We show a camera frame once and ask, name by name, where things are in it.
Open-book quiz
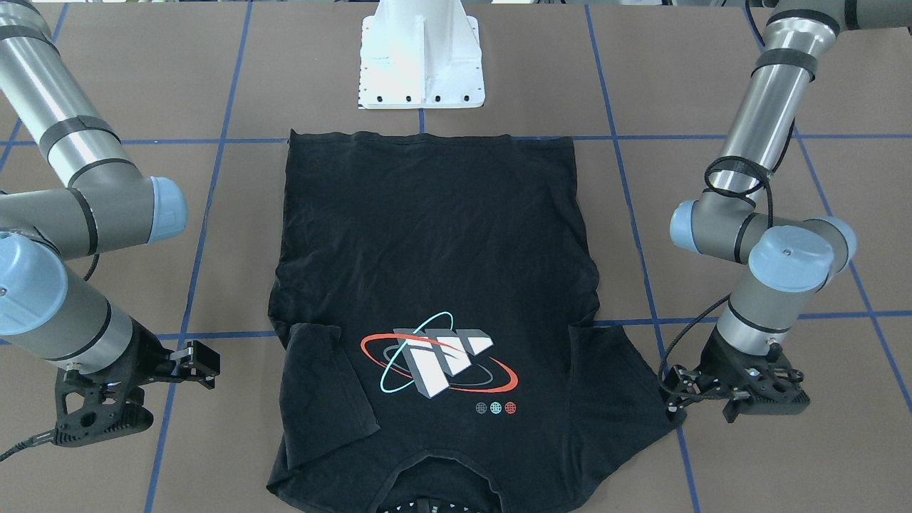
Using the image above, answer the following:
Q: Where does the brown paper table cover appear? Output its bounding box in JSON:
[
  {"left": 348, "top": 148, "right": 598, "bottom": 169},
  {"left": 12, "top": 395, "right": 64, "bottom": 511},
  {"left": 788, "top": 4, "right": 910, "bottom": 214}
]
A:
[{"left": 0, "top": 0, "right": 912, "bottom": 513}]

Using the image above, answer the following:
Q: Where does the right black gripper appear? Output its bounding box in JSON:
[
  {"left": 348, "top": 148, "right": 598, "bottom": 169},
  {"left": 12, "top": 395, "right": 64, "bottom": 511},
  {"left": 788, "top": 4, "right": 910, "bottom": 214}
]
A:
[{"left": 54, "top": 324, "right": 176, "bottom": 447}]

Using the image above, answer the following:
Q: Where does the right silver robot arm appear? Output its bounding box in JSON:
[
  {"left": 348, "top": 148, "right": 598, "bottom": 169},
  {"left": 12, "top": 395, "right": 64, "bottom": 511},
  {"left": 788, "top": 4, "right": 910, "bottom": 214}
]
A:
[{"left": 1, "top": 1, "right": 219, "bottom": 454}]

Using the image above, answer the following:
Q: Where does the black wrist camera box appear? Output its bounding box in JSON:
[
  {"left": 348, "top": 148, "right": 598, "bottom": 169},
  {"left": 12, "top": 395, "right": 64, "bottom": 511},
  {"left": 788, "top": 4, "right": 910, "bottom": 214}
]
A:
[{"left": 170, "top": 340, "right": 221, "bottom": 390}]

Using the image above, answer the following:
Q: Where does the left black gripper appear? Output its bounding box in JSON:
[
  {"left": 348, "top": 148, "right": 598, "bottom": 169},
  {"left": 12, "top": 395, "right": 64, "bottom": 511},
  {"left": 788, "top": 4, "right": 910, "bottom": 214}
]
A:
[{"left": 663, "top": 331, "right": 811, "bottom": 423}]

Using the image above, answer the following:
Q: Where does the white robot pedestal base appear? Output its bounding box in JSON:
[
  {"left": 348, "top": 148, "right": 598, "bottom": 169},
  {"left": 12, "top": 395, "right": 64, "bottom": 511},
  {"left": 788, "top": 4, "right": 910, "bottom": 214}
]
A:
[{"left": 358, "top": 1, "right": 486, "bottom": 108}]

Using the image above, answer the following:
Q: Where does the black printed t-shirt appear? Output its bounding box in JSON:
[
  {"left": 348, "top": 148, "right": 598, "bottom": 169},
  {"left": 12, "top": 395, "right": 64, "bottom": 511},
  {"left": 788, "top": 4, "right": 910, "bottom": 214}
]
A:
[{"left": 267, "top": 133, "right": 680, "bottom": 512}]

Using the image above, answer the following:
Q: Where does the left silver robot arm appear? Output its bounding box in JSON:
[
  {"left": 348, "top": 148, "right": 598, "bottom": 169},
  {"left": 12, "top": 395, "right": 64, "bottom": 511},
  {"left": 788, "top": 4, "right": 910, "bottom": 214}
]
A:
[{"left": 658, "top": 1, "right": 911, "bottom": 423}]

